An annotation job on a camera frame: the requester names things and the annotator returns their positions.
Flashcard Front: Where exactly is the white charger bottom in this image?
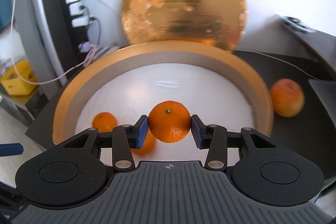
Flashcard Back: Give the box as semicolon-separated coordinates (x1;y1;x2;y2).
71;15;90;28

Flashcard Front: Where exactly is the black charging cable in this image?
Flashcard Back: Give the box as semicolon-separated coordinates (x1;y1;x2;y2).
84;6;103;49

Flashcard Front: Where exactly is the orange mandarin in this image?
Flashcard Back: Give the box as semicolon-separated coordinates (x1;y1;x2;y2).
148;101;191;143
92;112;118;133
131;130;156;156

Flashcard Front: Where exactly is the black power strip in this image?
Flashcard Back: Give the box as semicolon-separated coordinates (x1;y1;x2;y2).
60;0;96;60

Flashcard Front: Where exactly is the gold round box lid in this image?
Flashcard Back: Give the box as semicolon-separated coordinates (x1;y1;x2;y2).
121;0;248;52

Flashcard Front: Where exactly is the pink white cable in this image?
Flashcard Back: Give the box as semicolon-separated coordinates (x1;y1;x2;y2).
10;0;106;86

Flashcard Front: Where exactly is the red yellow apple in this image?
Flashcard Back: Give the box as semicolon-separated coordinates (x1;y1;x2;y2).
270;79;305;118

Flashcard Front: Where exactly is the gold semicircular gift box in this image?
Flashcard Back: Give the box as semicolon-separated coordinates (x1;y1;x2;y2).
52;41;273;144

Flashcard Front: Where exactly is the yellow box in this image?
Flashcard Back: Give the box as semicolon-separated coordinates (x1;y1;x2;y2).
1;59;38;96

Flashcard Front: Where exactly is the white charger middle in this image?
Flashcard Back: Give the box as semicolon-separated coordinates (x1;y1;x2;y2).
69;1;84;16

